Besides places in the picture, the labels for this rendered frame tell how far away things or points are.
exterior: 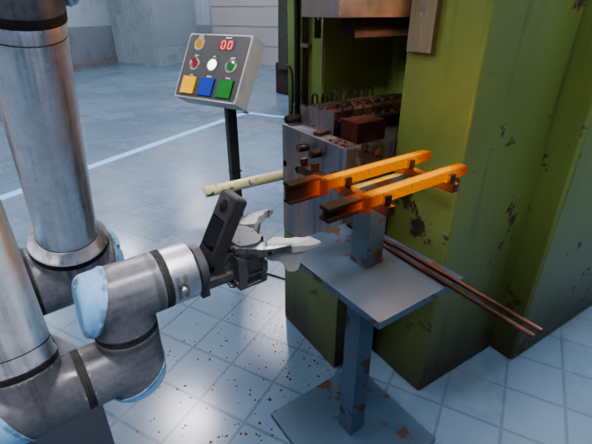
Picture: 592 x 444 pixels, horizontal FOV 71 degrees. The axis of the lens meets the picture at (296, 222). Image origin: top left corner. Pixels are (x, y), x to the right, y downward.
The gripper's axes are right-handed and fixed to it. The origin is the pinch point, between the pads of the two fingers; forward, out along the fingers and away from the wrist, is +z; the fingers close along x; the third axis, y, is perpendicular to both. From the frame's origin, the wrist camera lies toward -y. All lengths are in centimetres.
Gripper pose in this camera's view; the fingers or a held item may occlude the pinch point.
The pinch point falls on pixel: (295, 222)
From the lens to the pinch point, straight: 74.6
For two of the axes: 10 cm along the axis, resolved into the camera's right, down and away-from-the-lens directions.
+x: 5.8, 3.7, -7.2
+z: 8.1, -2.7, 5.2
